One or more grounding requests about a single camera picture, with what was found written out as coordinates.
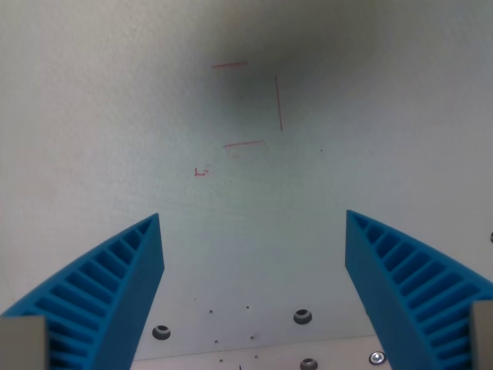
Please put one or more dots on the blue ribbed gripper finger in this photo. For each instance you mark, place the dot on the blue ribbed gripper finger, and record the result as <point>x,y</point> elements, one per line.
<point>389,293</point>
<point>111,293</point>

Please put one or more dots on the shiny silver socket bolt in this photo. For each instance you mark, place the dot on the shiny silver socket bolt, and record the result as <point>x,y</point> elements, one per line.
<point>377,357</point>

